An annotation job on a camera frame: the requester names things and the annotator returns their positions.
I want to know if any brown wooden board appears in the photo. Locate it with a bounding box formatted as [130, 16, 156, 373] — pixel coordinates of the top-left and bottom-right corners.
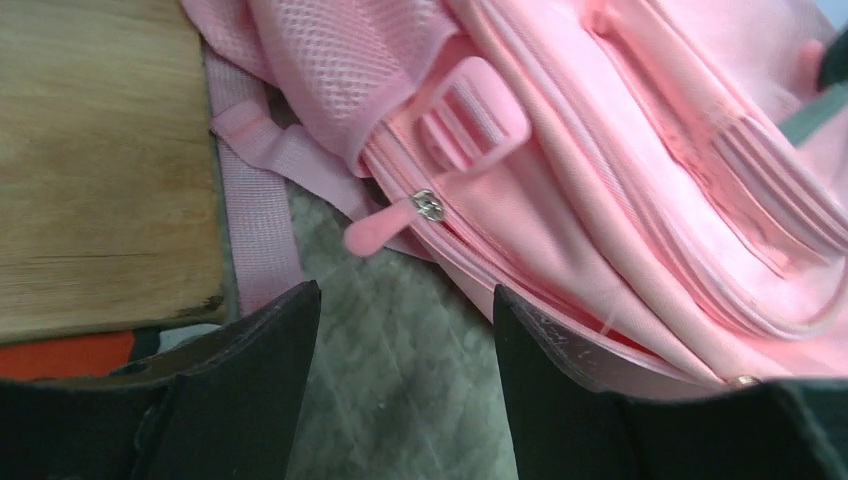
[1, 1, 226, 343]

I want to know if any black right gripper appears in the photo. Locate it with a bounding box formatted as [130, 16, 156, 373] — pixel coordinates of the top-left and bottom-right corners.
[816, 28, 847, 91]

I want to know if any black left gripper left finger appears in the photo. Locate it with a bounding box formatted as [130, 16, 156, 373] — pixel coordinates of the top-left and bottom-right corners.
[1, 281, 321, 480]

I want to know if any orange handled adjustable wrench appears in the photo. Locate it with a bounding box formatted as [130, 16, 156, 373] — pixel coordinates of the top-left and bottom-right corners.
[1, 328, 161, 381]

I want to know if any pink student backpack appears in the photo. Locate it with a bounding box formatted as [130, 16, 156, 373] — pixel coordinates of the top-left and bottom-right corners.
[183, 1, 847, 390]

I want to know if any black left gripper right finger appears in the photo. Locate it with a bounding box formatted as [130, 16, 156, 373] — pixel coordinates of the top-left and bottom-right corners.
[493, 286, 847, 479]

